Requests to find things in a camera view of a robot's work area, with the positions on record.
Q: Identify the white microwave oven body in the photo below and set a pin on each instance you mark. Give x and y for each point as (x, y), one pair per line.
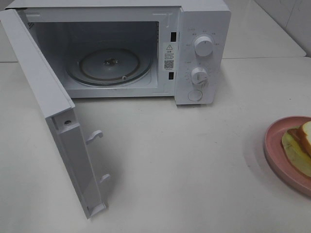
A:
(66, 28)

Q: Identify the round white door button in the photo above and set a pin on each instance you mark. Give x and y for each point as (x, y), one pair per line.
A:
(195, 95)

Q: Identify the toast sandwich with lettuce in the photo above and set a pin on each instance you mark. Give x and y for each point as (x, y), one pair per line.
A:
(297, 146)

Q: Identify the pink round plate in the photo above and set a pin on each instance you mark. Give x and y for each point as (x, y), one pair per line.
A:
(276, 156)

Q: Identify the glass microwave turntable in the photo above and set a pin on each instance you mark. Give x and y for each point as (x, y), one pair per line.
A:
(108, 67)

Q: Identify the white timer knob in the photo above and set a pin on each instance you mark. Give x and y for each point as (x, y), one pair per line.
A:
(199, 76)

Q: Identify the upper white power knob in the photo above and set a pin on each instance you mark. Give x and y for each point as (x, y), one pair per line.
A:
(203, 45)

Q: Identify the white warning label sticker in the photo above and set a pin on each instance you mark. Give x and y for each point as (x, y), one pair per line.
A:
(169, 55)

